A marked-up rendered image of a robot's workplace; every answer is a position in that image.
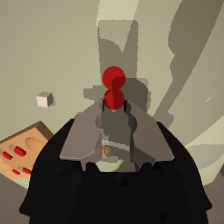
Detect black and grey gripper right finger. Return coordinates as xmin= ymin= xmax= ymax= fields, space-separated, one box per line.
xmin=124 ymin=100 xmax=212 ymax=211

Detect tan round disc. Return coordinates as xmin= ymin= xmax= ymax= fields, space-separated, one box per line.
xmin=102 ymin=146 xmax=111 ymax=158

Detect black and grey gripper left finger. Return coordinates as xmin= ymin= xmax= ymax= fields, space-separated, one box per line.
xmin=19 ymin=98 xmax=104 ymax=217

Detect tan tray with round pockets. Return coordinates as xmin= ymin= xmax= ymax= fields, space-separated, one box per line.
xmin=0 ymin=121 xmax=54 ymax=179

